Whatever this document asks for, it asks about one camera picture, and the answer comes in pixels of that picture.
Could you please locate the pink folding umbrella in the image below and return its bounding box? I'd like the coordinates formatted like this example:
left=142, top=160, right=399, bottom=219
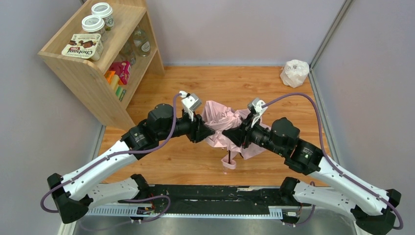
left=202, top=100, right=266, bottom=169

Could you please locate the white crumpled plastic bag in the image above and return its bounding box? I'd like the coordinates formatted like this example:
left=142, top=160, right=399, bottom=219
left=280, top=59, right=310, bottom=88

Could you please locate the wooden shelf unit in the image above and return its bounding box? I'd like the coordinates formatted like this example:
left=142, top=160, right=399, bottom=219
left=38, top=0, right=165, bottom=130

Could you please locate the white lidded cup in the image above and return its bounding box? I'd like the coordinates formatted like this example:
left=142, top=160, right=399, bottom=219
left=81, top=15, right=108, bottom=42
left=91, top=2, right=115, bottom=31

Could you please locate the Chobani yogurt pack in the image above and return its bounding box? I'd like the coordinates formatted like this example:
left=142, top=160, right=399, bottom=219
left=61, top=33, right=104, bottom=61

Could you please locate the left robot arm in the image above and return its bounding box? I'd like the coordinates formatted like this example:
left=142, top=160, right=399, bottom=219
left=47, top=104, right=215, bottom=224

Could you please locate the glass jar on shelf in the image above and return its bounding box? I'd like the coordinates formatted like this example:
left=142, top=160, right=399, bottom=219
left=133, top=26, right=151, bottom=57

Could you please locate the stack of coloured sponges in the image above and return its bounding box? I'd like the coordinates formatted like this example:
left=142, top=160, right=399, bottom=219
left=104, top=70, right=126, bottom=101

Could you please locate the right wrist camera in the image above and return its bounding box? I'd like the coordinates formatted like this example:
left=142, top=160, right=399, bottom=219
left=247, top=97, right=268, bottom=127

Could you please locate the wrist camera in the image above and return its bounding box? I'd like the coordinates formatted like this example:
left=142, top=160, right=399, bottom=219
left=179, top=91, right=202, bottom=122
left=247, top=97, right=268, bottom=127

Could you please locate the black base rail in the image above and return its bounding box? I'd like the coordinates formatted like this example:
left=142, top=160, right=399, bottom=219
left=134, top=185, right=303, bottom=223

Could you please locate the white lidded cup front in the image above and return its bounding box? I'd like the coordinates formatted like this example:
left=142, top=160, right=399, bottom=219
left=81, top=15, right=108, bottom=42

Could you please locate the purple cable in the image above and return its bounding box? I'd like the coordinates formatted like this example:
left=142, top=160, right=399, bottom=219
left=40, top=93, right=182, bottom=214
left=262, top=93, right=404, bottom=230

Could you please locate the pink box on shelf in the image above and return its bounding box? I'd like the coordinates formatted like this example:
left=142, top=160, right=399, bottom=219
left=109, top=61, right=131, bottom=85

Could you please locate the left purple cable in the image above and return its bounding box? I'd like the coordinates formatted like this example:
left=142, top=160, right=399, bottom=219
left=40, top=93, right=182, bottom=214

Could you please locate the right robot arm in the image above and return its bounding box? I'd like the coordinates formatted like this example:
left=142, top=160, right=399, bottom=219
left=223, top=115, right=403, bottom=235

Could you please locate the white lidded cup rear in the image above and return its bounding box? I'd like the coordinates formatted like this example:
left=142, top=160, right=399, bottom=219
left=91, top=2, right=115, bottom=31

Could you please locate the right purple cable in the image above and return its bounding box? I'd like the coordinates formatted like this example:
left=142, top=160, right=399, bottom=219
left=262, top=93, right=404, bottom=230

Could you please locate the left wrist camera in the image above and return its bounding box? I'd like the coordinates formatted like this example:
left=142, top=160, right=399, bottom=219
left=179, top=91, right=202, bottom=122

